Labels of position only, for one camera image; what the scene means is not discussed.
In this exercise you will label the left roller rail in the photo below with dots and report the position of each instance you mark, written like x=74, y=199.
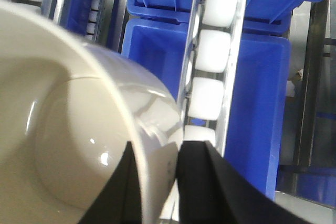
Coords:
x=78, y=1

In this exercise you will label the blue bin under rail right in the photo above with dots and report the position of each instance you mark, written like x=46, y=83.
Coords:
x=256, y=116

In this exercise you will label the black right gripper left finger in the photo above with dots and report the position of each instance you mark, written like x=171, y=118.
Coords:
x=120, y=200

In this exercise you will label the blue bin under rail left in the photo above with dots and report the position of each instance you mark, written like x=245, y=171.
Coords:
x=158, y=47

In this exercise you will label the stainless steel shelf frame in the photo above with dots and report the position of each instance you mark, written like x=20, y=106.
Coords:
x=307, y=154

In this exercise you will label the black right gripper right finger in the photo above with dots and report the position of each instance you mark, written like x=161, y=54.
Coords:
x=212, y=191

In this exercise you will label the blue bin under rail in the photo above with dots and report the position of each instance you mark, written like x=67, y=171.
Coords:
x=256, y=116
x=158, y=47

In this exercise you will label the white roller conveyor rail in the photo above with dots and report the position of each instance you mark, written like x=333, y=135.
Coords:
x=208, y=70

